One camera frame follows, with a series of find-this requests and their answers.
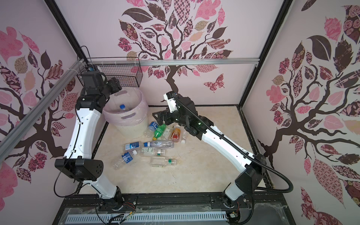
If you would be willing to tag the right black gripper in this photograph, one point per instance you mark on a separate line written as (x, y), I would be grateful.
(167, 114)

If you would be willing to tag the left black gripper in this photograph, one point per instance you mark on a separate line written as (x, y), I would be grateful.
(114, 83)

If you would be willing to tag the orange red drink bottle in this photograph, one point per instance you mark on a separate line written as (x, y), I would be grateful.
(176, 134)

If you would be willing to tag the clear ribbed bottle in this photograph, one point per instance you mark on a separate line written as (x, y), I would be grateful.
(183, 137)

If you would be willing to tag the clear square bottle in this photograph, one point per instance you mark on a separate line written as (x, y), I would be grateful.
(159, 161)
(152, 152)

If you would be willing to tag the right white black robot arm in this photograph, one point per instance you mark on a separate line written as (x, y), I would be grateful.
(250, 166)

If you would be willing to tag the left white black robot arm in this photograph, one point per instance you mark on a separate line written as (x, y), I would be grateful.
(77, 162)

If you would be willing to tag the pink plastic bin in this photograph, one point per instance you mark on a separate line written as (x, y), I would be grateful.
(130, 124)

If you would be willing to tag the blue label bottle near bin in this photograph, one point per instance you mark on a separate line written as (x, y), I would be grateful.
(149, 132)

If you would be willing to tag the clear bottle green label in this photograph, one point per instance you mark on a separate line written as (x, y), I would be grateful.
(167, 133)

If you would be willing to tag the light green bottle yellow cap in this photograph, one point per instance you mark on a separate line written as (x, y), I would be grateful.
(159, 131)

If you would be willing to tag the long clear crushed bottle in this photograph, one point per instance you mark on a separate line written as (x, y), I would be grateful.
(162, 144)

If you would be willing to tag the flat blue label bottle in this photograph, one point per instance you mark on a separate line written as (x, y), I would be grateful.
(132, 145)

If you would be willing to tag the blue label bottle lower left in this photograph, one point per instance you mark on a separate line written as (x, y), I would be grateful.
(124, 159)

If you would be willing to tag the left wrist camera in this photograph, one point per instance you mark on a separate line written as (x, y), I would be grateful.
(91, 68)

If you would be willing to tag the black wire basket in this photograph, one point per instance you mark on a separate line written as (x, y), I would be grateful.
(128, 75)

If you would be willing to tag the aluminium rail back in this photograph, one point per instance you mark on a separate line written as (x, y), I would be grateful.
(120, 61)

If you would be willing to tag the white slotted cable duct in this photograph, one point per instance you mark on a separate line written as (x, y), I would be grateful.
(146, 218)

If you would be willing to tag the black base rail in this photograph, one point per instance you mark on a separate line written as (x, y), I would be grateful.
(261, 208)

